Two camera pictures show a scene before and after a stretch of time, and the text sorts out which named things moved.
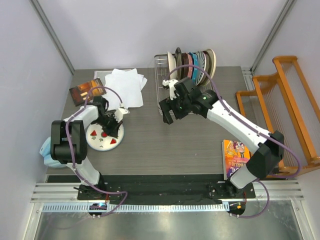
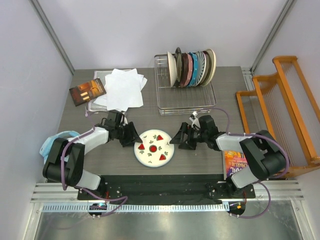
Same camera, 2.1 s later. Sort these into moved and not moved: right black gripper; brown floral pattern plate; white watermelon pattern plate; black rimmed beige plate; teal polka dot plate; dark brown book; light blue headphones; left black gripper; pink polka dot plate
Moved: right black gripper; left black gripper; white watermelon pattern plate
Not moved: dark brown book; brown floral pattern plate; pink polka dot plate; teal polka dot plate; black rimmed beige plate; light blue headphones
